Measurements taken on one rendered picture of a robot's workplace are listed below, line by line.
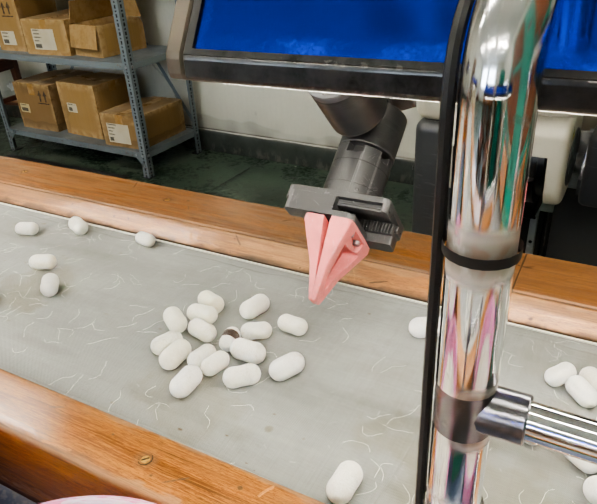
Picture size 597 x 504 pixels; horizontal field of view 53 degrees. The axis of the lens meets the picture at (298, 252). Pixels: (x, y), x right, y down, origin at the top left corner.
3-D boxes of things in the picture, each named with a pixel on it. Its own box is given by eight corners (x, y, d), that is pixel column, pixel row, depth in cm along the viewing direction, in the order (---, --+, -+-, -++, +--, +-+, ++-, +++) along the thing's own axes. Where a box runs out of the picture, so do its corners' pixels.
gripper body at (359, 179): (384, 217, 52) (408, 144, 54) (282, 199, 57) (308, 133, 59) (399, 246, 58) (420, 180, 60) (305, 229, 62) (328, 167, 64)
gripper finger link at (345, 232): (325, 295, 51) (359, 198, 54) (254, 278, 54) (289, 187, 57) (347, 319, 57) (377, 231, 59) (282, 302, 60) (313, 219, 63)
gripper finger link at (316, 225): (351, 302, 50) (384, 202, 53) (277, 284, 53) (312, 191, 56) (371, 325, 56) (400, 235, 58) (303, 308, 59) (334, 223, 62)
